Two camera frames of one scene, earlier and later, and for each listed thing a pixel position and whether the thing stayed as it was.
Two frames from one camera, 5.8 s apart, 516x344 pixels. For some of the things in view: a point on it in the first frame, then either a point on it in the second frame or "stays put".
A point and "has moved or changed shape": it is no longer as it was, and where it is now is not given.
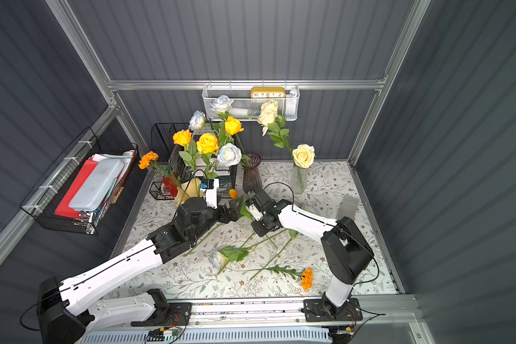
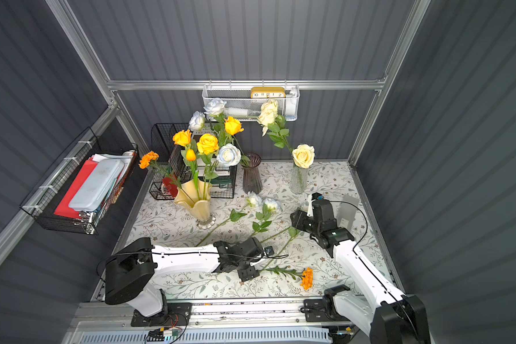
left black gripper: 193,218 -> 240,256
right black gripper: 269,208 -> 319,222
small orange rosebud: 233,193 -> 191,155
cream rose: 269,110 stays put
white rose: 221,104 has moved or changed shape
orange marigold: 307,274 stays put
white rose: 197,120 stays put
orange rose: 233,126 stays put
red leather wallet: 172,188 stays put
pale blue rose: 229,155 stays put
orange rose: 208,143 stays put
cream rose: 304,155 stays put
